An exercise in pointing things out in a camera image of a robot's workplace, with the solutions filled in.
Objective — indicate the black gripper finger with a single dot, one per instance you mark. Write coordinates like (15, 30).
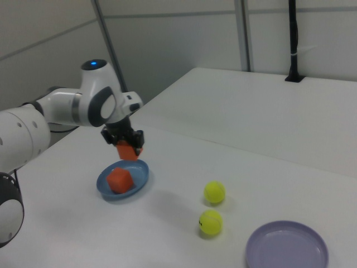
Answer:
(110, 138)
(138, 139)

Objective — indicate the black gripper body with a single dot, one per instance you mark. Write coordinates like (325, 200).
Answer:
(120, 128)

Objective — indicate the orange foam cube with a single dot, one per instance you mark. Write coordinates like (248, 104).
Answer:
(120, 181)
(126, 152)

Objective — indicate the plain yellow tennis ball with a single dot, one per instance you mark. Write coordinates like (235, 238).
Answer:
(214, 192)

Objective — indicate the yellow tennis ball black print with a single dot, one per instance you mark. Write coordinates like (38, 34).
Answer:
(210, 223)

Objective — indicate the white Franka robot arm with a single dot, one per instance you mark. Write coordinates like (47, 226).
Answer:
(92, 92)

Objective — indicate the blue plate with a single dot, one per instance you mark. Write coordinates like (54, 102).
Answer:
(140, 173)

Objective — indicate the purple plate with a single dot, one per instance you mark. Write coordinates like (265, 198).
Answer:
(287, 245)

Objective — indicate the black pole with base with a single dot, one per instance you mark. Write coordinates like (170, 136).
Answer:
(293, 33)

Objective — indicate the grey partition post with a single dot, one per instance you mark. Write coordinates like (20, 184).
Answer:
(245, 33)

